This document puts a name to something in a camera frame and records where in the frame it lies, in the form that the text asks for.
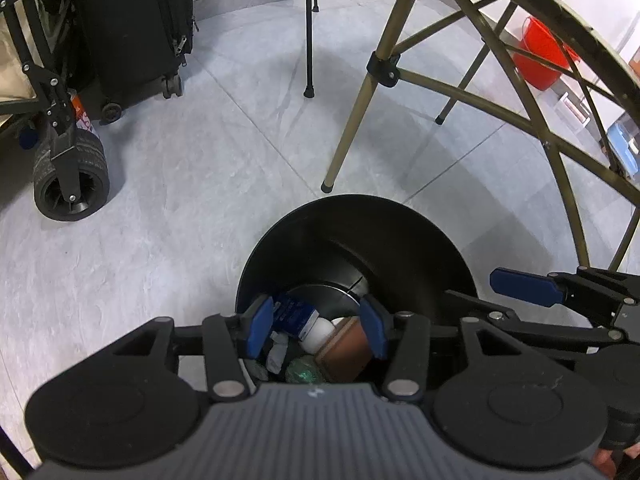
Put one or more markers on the red bucket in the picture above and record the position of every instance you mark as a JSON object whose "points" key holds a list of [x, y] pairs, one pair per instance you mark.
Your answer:
{"points": [[540, 60]]}

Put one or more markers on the red white can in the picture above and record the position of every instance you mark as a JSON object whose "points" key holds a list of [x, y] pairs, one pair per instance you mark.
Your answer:
{"points": [[84, 115]]}

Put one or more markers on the black trash bin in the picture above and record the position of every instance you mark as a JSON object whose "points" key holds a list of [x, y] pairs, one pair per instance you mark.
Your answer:
{"points": [[400, 260]]}

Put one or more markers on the light blue plastic box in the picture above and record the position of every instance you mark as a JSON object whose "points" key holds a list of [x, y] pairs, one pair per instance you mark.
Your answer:
{"points": [[625, 145]]}

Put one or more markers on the brown box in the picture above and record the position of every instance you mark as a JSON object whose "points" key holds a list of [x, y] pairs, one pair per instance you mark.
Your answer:
{"points": [[345, 350]]}

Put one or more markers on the beige folding wagon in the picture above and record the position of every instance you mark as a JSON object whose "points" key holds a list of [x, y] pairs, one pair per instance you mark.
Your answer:
{"points": [[75, 170]]}

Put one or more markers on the person's right hand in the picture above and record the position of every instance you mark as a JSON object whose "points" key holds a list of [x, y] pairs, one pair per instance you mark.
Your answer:
{"points": [[612, 465]]}

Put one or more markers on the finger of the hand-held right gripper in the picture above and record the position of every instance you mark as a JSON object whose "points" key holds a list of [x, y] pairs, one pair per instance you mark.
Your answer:
{"points": [[540, 327], [522, 285]]}

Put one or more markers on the white tissue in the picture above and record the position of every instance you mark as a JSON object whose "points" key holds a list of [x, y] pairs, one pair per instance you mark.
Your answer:
{"points": [[277, 355]]}

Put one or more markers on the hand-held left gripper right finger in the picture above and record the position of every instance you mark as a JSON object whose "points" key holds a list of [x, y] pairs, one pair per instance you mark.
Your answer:
{"points": [[375, 327]]}

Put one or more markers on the blue and white box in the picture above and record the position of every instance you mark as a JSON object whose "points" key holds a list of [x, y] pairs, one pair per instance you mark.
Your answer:
{"points": [[295, 315]]}

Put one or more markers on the black camera tripod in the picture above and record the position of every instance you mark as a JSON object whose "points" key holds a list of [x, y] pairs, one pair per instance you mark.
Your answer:
{"points": [[311, 35]]}

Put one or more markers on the black suitcase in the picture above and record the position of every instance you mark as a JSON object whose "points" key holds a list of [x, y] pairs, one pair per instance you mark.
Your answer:
{"points": [[135, 35]]}

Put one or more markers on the folding camping table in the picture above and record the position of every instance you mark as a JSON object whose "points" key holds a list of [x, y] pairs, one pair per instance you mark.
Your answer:
{"points": [[350, 125]]}

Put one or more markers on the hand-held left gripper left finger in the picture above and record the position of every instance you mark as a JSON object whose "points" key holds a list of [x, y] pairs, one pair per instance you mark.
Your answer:
{"points": [[260, 327]]}

